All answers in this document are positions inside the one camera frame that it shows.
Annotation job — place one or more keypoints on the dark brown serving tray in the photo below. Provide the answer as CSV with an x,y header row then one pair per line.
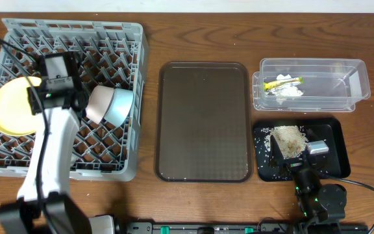
x,y
203,131

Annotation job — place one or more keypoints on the clear plastic waste bin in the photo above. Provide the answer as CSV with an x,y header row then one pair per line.
x,y
330,84

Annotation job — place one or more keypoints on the light blue round bowl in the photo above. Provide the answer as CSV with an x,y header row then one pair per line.
x,y
120,106

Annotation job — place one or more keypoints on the pink round bowl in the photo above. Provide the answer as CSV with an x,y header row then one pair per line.
x,y
99,103

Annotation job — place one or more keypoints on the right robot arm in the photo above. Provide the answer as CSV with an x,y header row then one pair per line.
x,y
322,205

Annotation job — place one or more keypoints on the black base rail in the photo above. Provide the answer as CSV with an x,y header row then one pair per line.
x,y
108,224

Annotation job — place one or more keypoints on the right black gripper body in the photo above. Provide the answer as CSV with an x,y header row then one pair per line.
x,y
293,161

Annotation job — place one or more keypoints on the grey plastic dish rack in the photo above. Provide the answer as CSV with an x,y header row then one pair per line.
x,y
112,54

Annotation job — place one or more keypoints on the yellow round plate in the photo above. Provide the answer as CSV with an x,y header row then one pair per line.
x,y
16,118

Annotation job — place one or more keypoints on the rice food scraps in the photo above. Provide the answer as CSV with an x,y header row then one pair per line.
x,y
290,139

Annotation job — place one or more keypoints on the green orange snack wrapper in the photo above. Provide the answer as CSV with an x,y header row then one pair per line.
x,y
274,84

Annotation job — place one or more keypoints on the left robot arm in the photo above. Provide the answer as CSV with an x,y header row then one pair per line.
x,y
43,202

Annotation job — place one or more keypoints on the black waste tray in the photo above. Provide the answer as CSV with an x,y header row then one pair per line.
x,y
334,163

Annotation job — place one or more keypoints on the crumpled white tissue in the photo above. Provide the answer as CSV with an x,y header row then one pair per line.
x,y
285,90

